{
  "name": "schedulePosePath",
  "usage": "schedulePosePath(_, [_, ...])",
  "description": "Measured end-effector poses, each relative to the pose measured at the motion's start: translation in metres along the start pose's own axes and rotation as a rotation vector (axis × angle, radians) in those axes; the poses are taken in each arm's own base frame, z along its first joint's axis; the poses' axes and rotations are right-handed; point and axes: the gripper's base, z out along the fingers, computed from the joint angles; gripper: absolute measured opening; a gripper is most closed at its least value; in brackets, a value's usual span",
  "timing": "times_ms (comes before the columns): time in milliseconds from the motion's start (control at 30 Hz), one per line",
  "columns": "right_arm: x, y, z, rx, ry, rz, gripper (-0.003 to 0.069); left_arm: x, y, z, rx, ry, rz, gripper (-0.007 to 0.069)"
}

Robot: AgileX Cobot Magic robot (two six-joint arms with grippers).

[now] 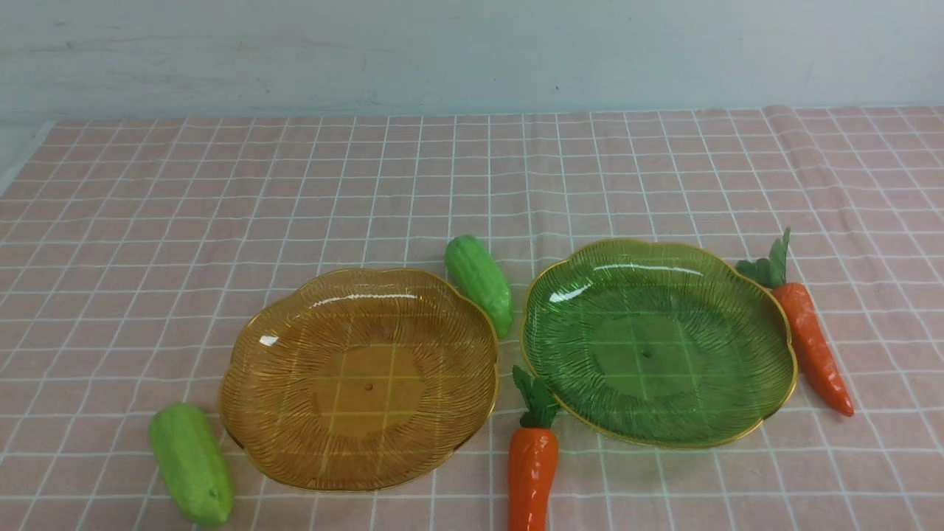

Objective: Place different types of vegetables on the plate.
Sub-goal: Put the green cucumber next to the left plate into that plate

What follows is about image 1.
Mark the green toy cucumber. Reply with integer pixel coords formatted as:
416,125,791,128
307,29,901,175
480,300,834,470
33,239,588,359
148,403,234,528
444,235,515,339

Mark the orange toy carrot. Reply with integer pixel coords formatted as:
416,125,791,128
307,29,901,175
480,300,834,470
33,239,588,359
735,228,854,417
507,365,560,530

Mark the amber plastic plate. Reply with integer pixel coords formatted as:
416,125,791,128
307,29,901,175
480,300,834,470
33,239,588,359
218,268,499,492

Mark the green plastic plate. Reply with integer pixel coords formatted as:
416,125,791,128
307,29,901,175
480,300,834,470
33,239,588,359
520,238,799,449

